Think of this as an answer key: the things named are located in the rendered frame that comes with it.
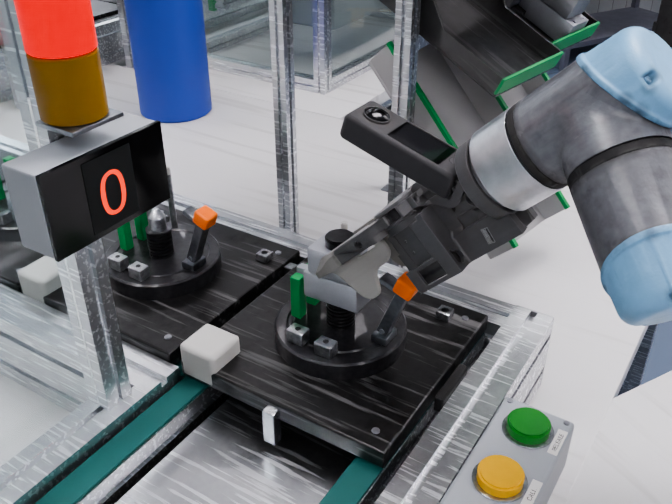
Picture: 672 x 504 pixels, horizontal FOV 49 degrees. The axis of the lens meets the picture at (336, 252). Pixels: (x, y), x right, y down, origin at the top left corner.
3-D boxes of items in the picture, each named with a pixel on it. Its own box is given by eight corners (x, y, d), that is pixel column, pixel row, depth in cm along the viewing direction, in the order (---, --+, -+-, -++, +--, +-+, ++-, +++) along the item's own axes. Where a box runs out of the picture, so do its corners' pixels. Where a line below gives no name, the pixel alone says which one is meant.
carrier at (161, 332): (300, 263, 95) (297, 175, 89) (171, 369, 78) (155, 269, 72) (161, 214, 106) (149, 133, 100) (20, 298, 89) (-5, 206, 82)
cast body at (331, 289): (378, 292, 77) (379, 234, 73) (356, 314, 74) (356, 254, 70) (311, 270, 81) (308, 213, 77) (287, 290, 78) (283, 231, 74)
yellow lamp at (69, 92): (123, 110, 57) (113, 46, 54) (71, 132, 53) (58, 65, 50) (78, 98, 59) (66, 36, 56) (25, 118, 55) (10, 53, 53)
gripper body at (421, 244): (414, 298, 66) (516, 243, 58) (356, 222, 66) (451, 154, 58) (450, 259, 72) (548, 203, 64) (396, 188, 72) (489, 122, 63)
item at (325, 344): (338, 352, 74) (338, 340, 73) (330, 360, 73) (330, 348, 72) (321, 345, 75) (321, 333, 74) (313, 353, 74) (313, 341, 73)
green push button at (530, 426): (554, 431, 70) (557, 416, 69) (539, 458, 68) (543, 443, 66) (513, 415, 72) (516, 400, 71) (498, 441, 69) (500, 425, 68)
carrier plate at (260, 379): (487, 329, 84) (489, 313, 83) (383, 469, 67) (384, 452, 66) (310, 267, 95) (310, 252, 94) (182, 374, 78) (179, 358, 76)
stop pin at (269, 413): (282, 438, 73) (280, 408, 71) (274, 446, 72) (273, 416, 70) (270, 433, 74) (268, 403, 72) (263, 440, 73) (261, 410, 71)
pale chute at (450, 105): (544, 220, 98) (570, 206, 94) (489, 260, 89) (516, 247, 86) (431, 39, 98) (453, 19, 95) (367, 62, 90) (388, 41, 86)
